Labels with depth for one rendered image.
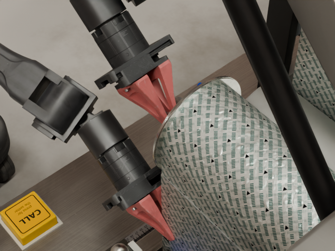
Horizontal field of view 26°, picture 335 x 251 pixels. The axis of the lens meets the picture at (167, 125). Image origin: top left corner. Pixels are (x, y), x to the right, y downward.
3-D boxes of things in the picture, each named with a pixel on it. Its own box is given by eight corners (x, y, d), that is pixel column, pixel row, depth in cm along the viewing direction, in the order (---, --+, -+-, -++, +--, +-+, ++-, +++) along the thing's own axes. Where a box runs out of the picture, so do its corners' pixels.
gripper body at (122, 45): (100, 93, 95) (69, 46, 94) (158, 55, 100) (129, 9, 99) (117, 85, 90) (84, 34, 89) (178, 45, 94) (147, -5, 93)
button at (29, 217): (35, 197, 127) (33, 189, 125) (58, 223, 124) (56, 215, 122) (1, 219, 124) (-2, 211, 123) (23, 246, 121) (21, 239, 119)
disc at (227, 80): (235, 130, 101) (242, 56, 90) (238, 132, 101) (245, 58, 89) (153, 188, 95) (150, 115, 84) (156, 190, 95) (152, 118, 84)
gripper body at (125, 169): (108, 214, 103) (79, 172, 104) (162, 177, 108) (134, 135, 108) (119, 207, 97) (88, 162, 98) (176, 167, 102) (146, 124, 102)
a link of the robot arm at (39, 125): (28, 123, 101) (64, 72, 102) (41, 129, 113) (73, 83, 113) (98, 172, 101) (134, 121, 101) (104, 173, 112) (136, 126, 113)
